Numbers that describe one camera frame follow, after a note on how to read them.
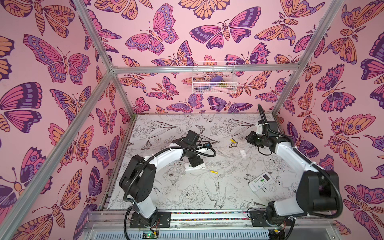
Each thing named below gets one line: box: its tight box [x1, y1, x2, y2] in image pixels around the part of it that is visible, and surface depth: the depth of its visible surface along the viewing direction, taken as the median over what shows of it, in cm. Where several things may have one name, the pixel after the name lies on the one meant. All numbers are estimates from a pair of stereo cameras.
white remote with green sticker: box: [184, 162, 208, 174], surface depth 92 cm
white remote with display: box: [248, 172, 273, 192], surface depth 86 cm
